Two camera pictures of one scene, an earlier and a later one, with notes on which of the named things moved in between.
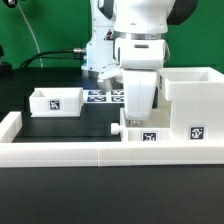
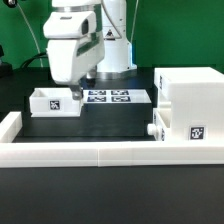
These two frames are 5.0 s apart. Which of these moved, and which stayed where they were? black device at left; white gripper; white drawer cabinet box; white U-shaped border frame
Moved: white gripper
Stayed: black device at left; white U-shaped border frame; white drawer cabinet box
